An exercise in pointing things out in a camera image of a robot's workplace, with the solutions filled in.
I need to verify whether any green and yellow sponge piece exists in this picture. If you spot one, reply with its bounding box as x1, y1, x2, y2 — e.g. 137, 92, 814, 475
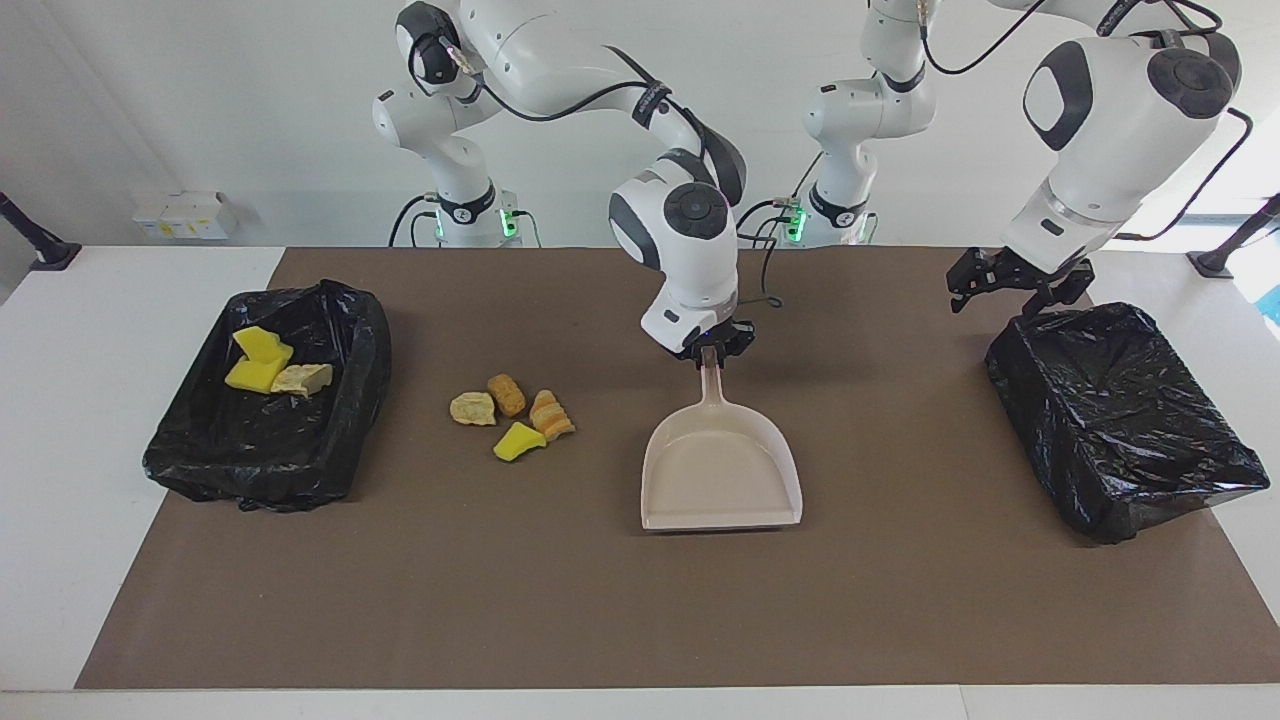
224, 357, 288, 395

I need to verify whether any black bag lined bin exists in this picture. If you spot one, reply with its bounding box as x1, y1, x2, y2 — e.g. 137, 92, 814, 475
142, 279, 393, 514
985, 302, 1271, 546

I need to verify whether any white wall socket box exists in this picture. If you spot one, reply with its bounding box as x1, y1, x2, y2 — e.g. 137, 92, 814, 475
132, 190, 239, 241

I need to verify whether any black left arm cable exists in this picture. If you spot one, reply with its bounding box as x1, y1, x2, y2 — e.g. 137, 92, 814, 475
915, 0, 1253, 243

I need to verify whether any black camera stand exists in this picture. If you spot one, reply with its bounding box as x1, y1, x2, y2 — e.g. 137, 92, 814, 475
0, 190, 83, 272
1186, 193, 1280, 280

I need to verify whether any yellow sponge wedge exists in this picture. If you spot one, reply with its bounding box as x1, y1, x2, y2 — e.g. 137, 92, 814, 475
493, 421, 548, 463

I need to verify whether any black base cable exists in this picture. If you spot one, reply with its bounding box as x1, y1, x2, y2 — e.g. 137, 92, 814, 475
388, 193, 441, 248
727, 195, 806, 248

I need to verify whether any notched yellow sponge piece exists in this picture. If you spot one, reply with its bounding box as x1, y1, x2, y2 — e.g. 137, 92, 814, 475
232, 326, 295, 364

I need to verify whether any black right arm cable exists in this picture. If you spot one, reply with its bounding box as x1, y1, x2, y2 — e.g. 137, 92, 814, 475
440, 40, 786, 311

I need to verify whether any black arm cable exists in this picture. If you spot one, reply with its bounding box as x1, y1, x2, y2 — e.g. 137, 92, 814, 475
440, 40, 786, 311
915, 0, 1253, 243

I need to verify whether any brown table mat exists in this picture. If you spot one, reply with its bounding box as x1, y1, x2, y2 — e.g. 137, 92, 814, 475
75, 247, 1280, 691

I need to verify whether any beige plastic dustpan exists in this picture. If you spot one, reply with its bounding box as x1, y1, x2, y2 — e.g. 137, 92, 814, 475
640, 346, 804, 532

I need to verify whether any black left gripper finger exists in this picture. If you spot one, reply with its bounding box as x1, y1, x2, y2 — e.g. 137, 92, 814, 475
946, 247, 1006, 314
1015, 258, 1097, 319

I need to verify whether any torn striped bread piece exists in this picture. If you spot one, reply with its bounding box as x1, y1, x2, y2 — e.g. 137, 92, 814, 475
270, 363, 335, 398

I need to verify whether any striped orange bread piece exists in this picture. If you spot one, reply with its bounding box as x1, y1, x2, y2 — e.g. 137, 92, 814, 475
529, 389, 577, 443

